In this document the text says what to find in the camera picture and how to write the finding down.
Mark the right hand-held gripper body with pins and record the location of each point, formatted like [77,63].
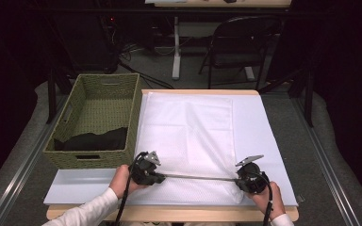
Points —
[253,179]

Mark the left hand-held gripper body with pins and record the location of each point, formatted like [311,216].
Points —
[143,171]

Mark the white mesh laundry bag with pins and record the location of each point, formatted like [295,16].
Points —
[185,132]

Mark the black cloth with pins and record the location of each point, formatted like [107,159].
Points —
[97,141]

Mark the green woven basket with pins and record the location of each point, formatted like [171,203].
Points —
[106,113]

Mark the person's left hand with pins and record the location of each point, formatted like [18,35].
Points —
[122,182]

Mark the person's right hand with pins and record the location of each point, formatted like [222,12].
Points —
[273,201]

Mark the black metal stand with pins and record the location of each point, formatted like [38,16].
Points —
[308,94]

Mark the black folding chair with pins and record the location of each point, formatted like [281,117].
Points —
[232,59]

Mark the wooden desk with white legs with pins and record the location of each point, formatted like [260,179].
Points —
[176,47]

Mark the black equipment cabinet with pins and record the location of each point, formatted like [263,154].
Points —
[88,40]

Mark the metal floor rail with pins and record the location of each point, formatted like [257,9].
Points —
[326,163]
[22,169]

